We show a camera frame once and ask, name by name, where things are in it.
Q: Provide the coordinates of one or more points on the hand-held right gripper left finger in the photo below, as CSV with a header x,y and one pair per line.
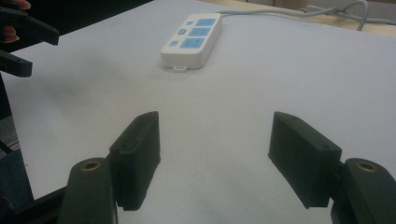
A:
x,y
137,155

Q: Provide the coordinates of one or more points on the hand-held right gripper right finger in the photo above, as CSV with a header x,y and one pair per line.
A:
x,y
303,158

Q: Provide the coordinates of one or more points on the white power strip blue sockets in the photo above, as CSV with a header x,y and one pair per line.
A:
x,y
191,40

